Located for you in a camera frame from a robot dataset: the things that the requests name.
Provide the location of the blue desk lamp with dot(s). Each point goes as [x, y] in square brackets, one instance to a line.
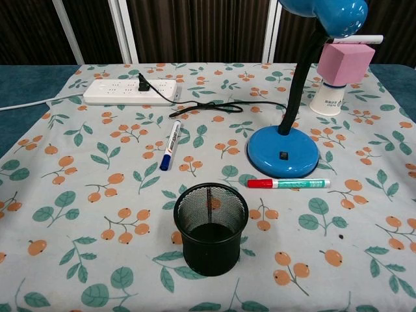
[282, 152]

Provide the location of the blue cap whiteboard marker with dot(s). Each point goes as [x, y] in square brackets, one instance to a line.
[171, 145]

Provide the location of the black mesh pen holder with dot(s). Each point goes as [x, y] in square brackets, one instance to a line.
[211, 240]

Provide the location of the red cap whiteboard marker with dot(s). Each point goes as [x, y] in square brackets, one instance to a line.
[289, 183]

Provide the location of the white power strip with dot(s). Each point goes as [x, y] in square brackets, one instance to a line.
[123, 92]

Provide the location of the floral fruit print tablecloth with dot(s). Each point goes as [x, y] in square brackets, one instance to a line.
[97, 195]

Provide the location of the white paper cup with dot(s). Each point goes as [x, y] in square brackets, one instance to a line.
[327, 100]

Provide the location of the pink foam cube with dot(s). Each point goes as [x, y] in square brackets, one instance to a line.
[344, 65]

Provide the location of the white marker with black tip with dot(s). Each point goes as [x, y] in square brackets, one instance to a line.
[360, 39]

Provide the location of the white metal frame post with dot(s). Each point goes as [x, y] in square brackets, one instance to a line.
[123, 31]
[66, 31]
[271, 31]

